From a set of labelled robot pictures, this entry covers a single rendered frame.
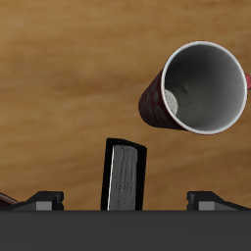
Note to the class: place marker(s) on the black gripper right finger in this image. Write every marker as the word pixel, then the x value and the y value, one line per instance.
pixel 204 200

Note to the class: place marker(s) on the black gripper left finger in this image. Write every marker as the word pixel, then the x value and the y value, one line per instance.
pixel 45 200

